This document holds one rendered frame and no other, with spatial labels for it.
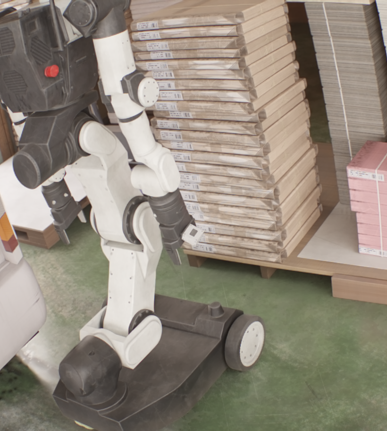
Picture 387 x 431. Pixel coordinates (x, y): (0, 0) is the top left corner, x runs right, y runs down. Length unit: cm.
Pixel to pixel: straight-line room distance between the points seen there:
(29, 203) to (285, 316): 173
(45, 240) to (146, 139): 172
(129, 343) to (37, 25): 100
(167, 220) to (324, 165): 164
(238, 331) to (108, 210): 57
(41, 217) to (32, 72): 194
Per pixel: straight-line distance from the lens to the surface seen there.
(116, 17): 163
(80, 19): 160
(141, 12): 436
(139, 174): 184
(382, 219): 254
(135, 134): 173
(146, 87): 168
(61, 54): 170
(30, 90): 170
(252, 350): 233
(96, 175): 195
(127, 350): 205
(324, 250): 272
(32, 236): 347
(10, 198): 391
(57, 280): 313
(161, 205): 184
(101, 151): 186
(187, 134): 259
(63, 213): 217
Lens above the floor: 154
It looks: 28 degrees down
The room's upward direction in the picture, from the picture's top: 13 degrees counter-clockwise
